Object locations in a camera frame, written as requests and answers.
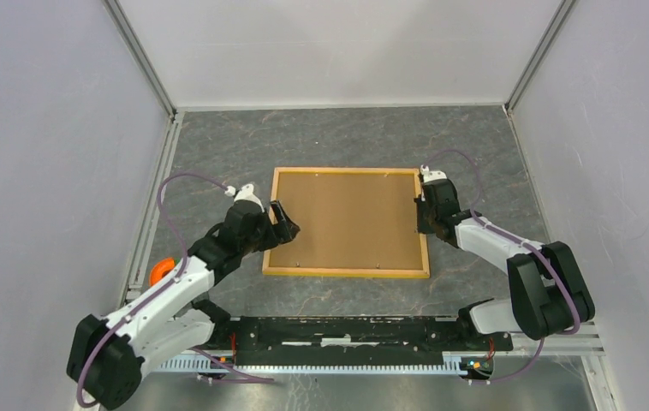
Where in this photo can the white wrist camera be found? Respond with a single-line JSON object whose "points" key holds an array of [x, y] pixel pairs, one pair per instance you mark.
{"points": [[244, 193], [427, 175]]}

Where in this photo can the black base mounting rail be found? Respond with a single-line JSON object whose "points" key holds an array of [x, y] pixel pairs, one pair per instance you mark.
{"points": [[350, 340]]}

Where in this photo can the orange curved toy block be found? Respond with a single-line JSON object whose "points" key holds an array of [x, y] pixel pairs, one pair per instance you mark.
{"points": [[160, 270]]}

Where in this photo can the aluminium extrusion frame rail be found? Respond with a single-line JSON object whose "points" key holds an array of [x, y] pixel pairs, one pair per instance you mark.
{"points": [[474, 368]]}

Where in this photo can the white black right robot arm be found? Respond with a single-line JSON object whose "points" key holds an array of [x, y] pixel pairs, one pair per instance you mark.
{"points": [[547, 292]]}

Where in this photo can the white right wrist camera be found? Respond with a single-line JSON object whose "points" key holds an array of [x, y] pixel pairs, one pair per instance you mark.
{"points": [[427, 175]]}

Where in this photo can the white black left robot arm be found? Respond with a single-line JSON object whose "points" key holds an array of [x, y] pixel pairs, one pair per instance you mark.
{"points": [[154, 312]]}

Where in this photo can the brown cardboard backing board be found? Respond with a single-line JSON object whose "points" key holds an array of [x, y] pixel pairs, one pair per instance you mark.
{"points": [[355, 222]]}

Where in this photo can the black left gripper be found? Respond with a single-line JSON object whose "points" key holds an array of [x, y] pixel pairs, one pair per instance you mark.
{"points": [[282, 233]]}

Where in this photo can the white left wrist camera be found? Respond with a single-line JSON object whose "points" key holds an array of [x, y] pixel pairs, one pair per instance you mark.
{"points": [[244, 193]]}

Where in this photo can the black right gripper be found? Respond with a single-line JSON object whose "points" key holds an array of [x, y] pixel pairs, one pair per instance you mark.
{"points": [[420, 226]]}

